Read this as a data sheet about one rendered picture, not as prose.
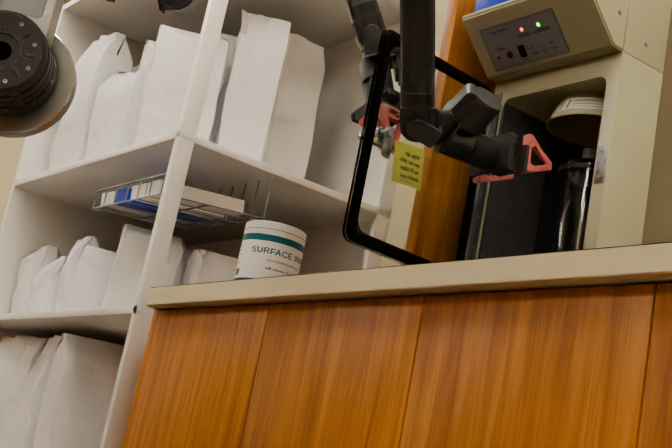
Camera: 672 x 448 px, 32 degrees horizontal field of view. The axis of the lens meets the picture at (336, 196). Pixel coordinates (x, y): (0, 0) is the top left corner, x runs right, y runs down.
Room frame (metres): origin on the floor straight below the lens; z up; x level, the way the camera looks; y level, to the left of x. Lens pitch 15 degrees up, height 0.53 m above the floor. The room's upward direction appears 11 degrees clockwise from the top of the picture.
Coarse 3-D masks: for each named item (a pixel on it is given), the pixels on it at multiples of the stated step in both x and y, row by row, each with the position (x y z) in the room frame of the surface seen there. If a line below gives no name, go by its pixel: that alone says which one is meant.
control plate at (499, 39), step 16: (528, 16) 1.96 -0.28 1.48; (544, 16) 1.94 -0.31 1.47; (480, 32) 2.07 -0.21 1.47; (496, 32) 2.04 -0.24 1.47; (512, 32) 2.01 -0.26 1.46; (528, 32) 1.99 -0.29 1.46; (544, 32) 1.96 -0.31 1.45; (560, 32) 1.93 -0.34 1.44; (496, 48) 2.07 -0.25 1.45; (512, 48) 2.04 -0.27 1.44; (528, 48) 2.01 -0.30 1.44; (544, 48) 1.98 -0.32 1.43; (560, 48) 1.96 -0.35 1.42; (496, 64) 2.09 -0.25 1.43; (512, 64) 2.06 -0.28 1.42
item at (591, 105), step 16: (576, 96) 2.01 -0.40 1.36; (592, 96) 1.99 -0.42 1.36; (560, 112) 2.01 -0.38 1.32; (576, 112) 1.98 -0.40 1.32; (592, 112) 1.97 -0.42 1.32; (560, 128) 2.11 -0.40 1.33; (576, 128) 2.13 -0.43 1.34; (592, 128) 2.12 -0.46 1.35; (576, 144) 2.14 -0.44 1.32; (592, 144) 2.14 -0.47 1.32
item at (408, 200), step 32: (384, 32) 1.94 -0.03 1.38; (384, 96) 1.95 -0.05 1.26; (448, 96) 2.06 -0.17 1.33; (384, 160) 1.97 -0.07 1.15; (416, 160) 2.02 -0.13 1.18; (448, 160) 2.07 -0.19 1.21; (352, 192) 1.94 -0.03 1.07; (384, 192) 1.98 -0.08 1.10; (416, 192) 2.03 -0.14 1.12; (448, 192) 2.08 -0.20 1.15; (384, 224) 1.99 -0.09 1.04; (416, 224) 2.04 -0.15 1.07; (448, 224) 2.09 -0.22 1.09; (384, 256) 2.01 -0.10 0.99; (448, 256) 2.10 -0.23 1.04
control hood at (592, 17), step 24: (528, 0) 1.94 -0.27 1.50; (552, 0) 1.90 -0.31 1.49; (576, 0) 1.87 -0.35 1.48; (600, 0) 1.84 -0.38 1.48; (624, 0) 1.88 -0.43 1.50; (480, 24) 2.06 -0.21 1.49; (576, 24) 1.90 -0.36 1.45; (600, 24) 1.86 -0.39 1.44; (624, 24) 1.88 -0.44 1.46; (480, 48) 2.10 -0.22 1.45; (576, 48) 1.93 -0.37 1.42; (600, 48) 1.90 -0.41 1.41; (504, 72) 2.09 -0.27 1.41; (528, 72) 2.06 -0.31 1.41
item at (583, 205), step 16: (560, 176) 2.09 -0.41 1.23; (576, 176) 2.03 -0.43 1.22; (592, 176) 2.02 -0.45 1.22; (560, 192) 2.07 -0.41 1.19; (576, 192) 2.03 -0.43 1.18; (560, 208) 2.06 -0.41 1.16; (576, 208) 2.03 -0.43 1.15; (560, 224) 2.05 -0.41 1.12; (576, 224) 2.03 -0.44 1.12; (560, 240) 2.04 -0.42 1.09; (576, 240) 2.03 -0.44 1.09
